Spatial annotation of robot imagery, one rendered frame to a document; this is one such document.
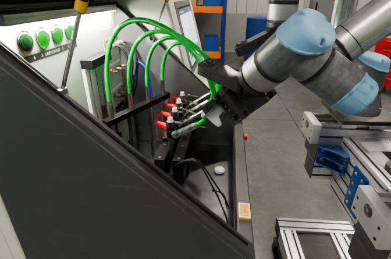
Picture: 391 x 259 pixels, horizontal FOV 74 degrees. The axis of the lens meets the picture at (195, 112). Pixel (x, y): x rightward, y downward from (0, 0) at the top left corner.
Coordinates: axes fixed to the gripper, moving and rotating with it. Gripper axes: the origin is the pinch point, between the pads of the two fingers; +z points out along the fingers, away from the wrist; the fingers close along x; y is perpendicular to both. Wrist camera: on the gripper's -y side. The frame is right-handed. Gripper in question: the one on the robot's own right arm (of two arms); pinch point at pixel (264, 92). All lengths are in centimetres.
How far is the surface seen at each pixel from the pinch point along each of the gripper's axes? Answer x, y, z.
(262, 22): 470, 55, 27
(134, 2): 35, -50, -23
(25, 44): -21, -56, -17
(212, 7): 515, -46, 3
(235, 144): 12.2, -6.5, 26.2
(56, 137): -35, -43, -2
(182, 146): 3.4, -25.8, 22.9
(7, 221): -35, -62, 22
